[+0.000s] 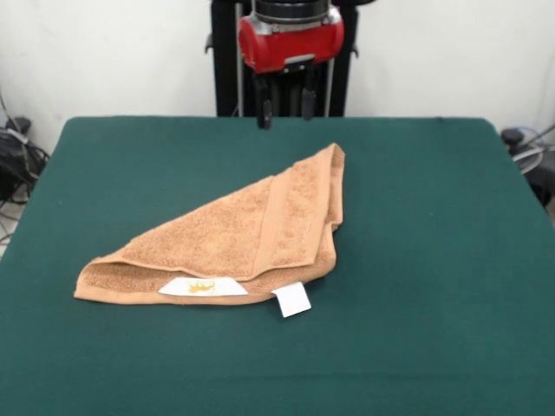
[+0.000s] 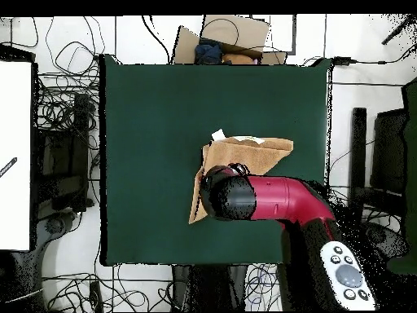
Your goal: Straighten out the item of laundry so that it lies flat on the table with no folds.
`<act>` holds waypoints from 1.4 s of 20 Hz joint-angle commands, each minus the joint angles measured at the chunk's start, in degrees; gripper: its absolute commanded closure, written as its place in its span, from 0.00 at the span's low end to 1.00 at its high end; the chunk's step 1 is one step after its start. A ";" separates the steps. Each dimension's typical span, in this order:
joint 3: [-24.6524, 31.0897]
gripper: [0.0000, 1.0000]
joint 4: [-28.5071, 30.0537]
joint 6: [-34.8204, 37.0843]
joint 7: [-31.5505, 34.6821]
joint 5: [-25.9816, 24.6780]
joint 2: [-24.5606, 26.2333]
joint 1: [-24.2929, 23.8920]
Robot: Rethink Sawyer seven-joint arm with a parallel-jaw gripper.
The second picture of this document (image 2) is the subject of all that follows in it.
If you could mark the white board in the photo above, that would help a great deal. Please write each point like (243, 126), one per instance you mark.
(14, 146)

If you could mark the brown cardboard box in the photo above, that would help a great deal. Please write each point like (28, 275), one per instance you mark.
(234, 32)

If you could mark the dark green table cloth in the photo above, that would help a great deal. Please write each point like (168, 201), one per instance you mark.
(146, 114)

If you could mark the orange cloth in box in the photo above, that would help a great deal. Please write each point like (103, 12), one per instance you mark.
(237, 59)

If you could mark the orange terry towel with tags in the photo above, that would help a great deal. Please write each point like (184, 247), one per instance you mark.
(247, 153)

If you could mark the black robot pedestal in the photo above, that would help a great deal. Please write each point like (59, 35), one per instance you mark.
(211, 287)

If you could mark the black power strip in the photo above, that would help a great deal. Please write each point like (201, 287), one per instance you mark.
(96, 295)

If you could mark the black power adapter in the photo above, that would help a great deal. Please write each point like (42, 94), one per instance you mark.
(341, 60)

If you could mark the black chair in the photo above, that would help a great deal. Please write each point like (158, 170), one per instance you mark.
(387, 150)

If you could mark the dark blue garment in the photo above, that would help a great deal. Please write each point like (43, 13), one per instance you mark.
(208, 52)

